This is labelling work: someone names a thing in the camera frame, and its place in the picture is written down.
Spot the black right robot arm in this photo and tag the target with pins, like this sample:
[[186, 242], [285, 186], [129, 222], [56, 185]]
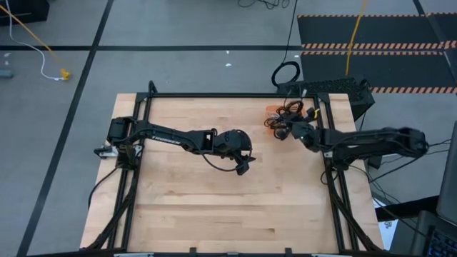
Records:
[[375, 141]]

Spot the black computer tower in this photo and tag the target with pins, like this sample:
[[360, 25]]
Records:
[[332, 87]]

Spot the black box on floor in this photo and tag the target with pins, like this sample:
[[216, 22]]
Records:
[[21, 10]]

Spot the white paper sheet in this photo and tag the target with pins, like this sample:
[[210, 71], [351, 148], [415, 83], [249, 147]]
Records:
[[387, 232]]

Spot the black aluminium table frame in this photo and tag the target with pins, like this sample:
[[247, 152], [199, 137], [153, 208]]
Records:
[[232, 95]]

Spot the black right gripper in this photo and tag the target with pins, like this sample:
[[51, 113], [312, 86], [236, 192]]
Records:
[[303, 133]]

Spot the orange plastic tray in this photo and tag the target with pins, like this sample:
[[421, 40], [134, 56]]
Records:
[[270, 108]]

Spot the silver table clamp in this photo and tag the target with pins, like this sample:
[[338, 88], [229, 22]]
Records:
[[106, 151]]

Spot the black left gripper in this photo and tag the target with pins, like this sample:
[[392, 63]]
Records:
[[232, 142]]

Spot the grey computer monitor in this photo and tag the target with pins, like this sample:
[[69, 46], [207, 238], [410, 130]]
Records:
[[448, 178]]

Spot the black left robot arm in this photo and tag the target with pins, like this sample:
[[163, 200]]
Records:
[[168, 137]]

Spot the black hazard-striped floor mat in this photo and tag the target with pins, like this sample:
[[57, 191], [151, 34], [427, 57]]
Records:
[[375, 30]]

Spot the black keyboard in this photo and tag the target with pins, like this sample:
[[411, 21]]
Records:
[[442, 244]]

